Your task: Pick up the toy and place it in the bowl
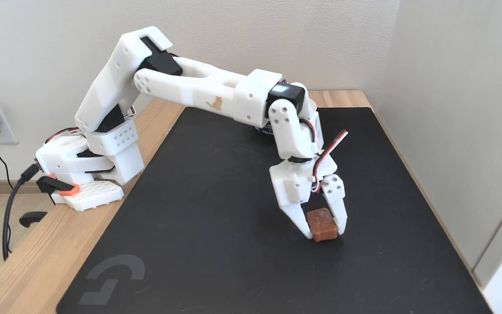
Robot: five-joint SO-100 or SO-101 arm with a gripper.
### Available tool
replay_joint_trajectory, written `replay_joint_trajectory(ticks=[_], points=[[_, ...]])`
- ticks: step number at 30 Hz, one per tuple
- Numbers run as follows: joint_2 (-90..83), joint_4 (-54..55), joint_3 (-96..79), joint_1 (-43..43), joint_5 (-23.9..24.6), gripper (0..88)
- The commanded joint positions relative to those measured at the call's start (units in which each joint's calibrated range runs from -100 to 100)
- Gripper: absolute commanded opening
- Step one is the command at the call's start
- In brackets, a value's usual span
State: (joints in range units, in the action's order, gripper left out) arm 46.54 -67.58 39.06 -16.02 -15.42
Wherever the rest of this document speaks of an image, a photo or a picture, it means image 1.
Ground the black and orange clamp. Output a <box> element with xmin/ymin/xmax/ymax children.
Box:
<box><xmin>19</xmin><ymin>174</ymin><xmax>81</xmax><ymax>229</ymax></box>

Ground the red white black servo cable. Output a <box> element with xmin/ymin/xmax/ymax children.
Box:
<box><xmin>300</xmin><ymin>119</ymin><xmax>349</xmax><ymax>194</ymax></box>

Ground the white and navy paper bowl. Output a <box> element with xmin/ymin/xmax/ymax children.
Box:
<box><xmin>254</xmin><ymin>123</ymin><xmax>277</xmax><ymax>139</ymax></box>

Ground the black desk mat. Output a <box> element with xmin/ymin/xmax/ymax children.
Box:
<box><xmin>56</xmin><ymin>107</ymin><xmax>494</xmax><ymax>314</ymax></box>

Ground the thick black cable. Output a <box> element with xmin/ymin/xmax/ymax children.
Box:
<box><xmin>2</xmin><ymin>164</ymin><xmax>40</xmax><ymax>262</ymax></box>

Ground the red-brown brick toy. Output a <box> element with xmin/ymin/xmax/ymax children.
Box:
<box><xmin>305</xmin><ymin>208</ymin><xmax>338</xmax><ymax>243</ymax></box>

